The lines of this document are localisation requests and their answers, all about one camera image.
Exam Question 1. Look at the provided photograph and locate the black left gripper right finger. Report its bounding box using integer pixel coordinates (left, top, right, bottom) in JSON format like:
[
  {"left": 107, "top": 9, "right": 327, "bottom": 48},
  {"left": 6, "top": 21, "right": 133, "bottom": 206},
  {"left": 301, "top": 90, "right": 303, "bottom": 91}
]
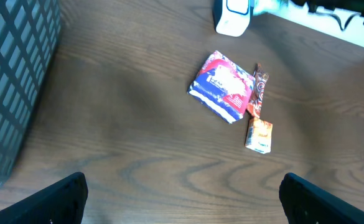
[{"left": 279, "top": 172, "right": 364, "bottom": 224}]

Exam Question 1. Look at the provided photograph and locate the grey plastic mesh basket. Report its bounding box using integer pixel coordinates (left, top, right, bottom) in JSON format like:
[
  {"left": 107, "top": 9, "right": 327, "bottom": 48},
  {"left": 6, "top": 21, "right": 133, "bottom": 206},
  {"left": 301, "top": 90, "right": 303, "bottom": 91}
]
[{"left": 0, "top": 0, "right": 62, "bottom": 186}]

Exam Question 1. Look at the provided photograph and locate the orange brown chocolate bar wrapper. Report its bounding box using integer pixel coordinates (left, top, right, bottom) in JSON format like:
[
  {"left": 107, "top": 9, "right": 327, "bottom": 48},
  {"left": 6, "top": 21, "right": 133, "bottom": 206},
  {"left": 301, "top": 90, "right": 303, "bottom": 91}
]
[{"left": 246, "top": 63, "right": 269, "bottom": 118}]

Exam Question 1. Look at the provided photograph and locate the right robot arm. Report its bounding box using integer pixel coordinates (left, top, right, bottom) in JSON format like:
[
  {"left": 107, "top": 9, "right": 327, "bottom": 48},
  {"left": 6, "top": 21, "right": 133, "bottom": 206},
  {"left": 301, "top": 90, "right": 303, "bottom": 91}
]
[{"left": 292, "top": 0, "right": 364, "bottom": 24}]

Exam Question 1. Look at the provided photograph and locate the small orange snack pack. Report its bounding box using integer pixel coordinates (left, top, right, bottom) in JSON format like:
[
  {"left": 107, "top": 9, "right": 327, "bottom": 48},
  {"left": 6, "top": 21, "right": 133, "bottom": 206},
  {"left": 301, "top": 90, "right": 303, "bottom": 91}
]
[{"left": 245, "top": 117, "right": 273, "bottom": 154}]

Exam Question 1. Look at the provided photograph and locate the red purple snack bag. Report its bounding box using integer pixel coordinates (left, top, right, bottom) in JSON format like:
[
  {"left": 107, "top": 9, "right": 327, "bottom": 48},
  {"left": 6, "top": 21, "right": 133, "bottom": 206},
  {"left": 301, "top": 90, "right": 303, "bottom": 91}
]
[{"left": 187, "top": 50, "right": 254, "bottom": 124}]

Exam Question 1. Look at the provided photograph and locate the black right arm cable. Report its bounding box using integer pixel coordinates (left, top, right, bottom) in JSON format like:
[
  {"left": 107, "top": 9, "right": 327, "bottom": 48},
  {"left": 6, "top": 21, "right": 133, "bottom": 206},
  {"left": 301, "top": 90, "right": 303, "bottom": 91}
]
[{"left": 321, "top": 11, "right": 363, "bottom": 32}]

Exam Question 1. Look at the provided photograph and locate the teal snack packet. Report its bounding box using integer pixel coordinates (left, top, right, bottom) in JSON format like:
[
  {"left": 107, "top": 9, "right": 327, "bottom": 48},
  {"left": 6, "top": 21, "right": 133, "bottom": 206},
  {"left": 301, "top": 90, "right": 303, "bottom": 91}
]
[{"left": 252, "top": 0, "right": 289, "bottom": 16}]

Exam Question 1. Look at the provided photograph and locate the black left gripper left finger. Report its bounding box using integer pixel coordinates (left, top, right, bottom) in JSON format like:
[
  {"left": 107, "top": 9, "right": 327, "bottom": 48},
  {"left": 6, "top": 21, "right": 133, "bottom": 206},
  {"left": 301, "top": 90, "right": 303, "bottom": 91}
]
[{"left": 0, "top": 172, "right": 88, "bottom": 224}]

